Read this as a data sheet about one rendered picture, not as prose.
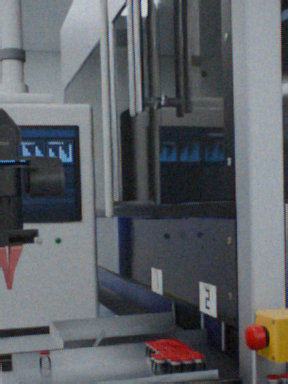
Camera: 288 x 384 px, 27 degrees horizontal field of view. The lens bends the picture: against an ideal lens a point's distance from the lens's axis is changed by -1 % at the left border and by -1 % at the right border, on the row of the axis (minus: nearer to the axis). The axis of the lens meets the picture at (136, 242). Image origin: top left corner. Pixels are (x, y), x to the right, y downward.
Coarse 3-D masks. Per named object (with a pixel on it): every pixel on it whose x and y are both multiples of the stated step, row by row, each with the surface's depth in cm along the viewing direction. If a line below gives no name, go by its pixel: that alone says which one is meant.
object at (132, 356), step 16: (64, 352) 122; (80, 352) 123; (96, 352) 124; (112, 352) 125; (128, 352) 126; (144, 352) 127; (16, 368) 108; (32, 368) 120; (64, 368) 120; (80, 368) 120; (96, 368) 119; (112, 368) 119; (128, 368) 119; (144, 368) 118
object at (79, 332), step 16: (64, 320) 156; (80, 320) 157; (96, 320) 159; (112, 320) 160; (128, 320) 161; (144, 320) 162; (160, 320) 163; (64, 336) 151; (80, 336) 151; (96, 336) 150; (112, 336) 134; (128, 336) 134; (144, 336) 135; (160, 336) 136; (176, 336) 138; (192, 336) 139
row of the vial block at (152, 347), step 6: (150, 342) 121; (150, 348) 120; (156, 348) 116; (162, 348) 116; (150, 354) 119; (162, 354) 111; (168, 354) 111; (150, 360) 119; (168, 360) 108; (174, 360) 106; (180, 360) 106; (168, 366) 108; (174, 366) 106; (180, 366) 106; (168, 372) 108; (174, 372) 106; (180, 372) 106
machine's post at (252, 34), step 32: (256, 0) 96; (256, 32) 96; (256, 64) 96; (256, 96) 96; (256, 128) 97; (256, 160) 97; (256, 192) 97; (256, 224) 97; (256, 256) 98; (256, 288) 98
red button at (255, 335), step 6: (252, 324) 92; (258, 324) 92; (246, 330) 92; (252, 330) 91; (258, 330) 91; (246, 336) 92; (252, 336) 90; (258, 336) 90; (264, 336) 90; (246, 342) 92; (252, 342) 90; (258, 342) 90; (264, 342) 90; (252, 348) 91; (258, 348) 91
